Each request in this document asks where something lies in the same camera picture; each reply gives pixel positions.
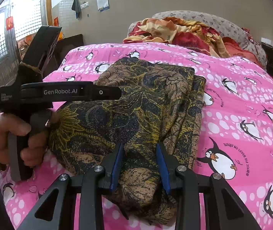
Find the dark wooden cabinet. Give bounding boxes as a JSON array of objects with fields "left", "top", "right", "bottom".
[{"left": 43, "top": 34, "right": 84, "bottom": 77}]

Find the person's left hand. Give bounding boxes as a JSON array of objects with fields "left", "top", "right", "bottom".
[{"left": 0, "top": 111, "right": 60, "bottom": 171}]

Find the pink penguin bedspread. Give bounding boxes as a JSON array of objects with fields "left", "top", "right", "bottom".
[{"left": 0, "top": 42, "right": 273, "bottom": 230}]

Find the dark cloth hanging on wall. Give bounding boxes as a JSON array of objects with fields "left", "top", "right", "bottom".
[{"left": 71, "top": 0, "right": 81, "bottom": 19}]

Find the brown batik patterned garment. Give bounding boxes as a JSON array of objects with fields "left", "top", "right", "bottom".
[{"left": 48, "top": 58, "right": 206, "bottom": 225}]

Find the red yellow crumpled blanket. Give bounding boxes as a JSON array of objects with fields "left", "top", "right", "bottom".
[{"left": 123, "top": 17, "right": 266, "bottom": 67}]

